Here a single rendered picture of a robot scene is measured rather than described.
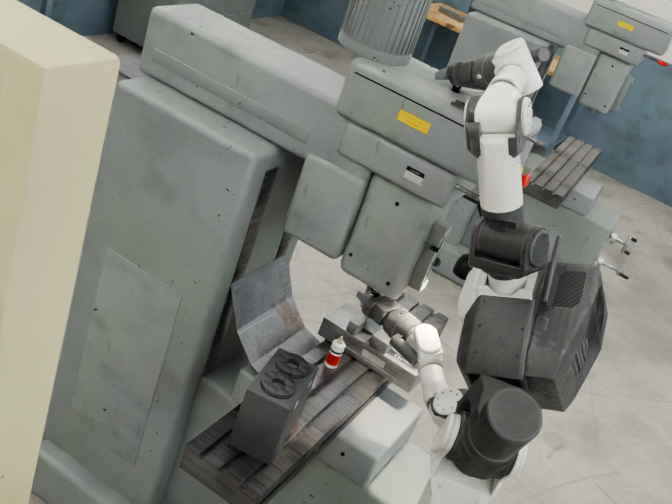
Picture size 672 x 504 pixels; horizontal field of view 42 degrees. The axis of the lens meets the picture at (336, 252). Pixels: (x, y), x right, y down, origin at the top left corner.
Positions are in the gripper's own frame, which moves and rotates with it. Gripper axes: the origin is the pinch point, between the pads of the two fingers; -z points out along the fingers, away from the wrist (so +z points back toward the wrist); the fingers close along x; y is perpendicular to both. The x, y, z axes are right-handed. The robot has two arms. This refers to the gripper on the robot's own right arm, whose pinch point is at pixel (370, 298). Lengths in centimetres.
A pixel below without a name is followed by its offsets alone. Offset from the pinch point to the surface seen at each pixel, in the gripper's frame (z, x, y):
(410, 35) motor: -13, 8, -74
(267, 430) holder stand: 23, 48, 17
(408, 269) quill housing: 11.2, 3.6, -17.8
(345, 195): -8.1, 16.2, -30.5
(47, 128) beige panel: 96, 153, -101
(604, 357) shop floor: -46, -296, 122
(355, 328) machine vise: -6.5, -6.7, 17.1
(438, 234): 11.7, -2.2, -28.8
